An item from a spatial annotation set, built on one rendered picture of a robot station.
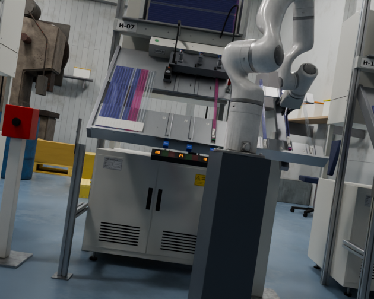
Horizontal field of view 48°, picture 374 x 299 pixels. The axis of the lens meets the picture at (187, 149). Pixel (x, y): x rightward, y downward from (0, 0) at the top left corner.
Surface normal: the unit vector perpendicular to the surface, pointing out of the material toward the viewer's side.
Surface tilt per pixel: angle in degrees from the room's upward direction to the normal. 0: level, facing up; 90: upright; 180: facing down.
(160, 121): 45
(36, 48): 90
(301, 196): 90
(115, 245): 90
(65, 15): 90
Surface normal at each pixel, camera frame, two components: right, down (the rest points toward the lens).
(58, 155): 0.24, 0.04
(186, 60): 0.11, -0.69
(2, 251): 0.02, 0.01
